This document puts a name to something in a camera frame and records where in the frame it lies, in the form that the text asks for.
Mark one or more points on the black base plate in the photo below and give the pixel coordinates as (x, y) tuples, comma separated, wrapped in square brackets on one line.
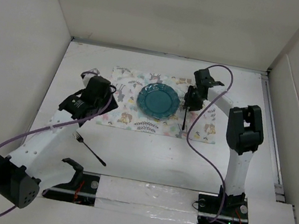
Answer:
[(208, 206), (82, 194)]

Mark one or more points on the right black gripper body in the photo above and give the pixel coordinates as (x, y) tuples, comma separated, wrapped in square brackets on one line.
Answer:
[(192, 100)]

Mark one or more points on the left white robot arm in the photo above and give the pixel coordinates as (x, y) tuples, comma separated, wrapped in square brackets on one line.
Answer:
[(29, 170)]

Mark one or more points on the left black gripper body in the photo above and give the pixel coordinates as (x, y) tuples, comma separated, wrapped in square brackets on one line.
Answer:
[(103, 107)]

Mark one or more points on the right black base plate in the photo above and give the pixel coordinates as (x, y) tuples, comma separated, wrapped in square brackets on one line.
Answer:
[(208, 206)]

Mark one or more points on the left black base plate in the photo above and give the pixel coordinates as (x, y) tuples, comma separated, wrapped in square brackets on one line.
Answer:
[(82, 194)]

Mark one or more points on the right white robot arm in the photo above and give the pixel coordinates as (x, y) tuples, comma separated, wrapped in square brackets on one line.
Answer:
[(244, 132)]

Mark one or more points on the black fork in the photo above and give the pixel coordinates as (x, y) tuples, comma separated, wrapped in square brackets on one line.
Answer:
[(80, 139)]

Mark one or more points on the black spoon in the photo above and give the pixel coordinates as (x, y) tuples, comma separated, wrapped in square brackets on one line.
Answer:
[(185, 118)]

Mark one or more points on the teal scalloped plate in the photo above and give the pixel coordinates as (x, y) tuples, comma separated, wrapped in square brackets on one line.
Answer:
[(158, 101)]

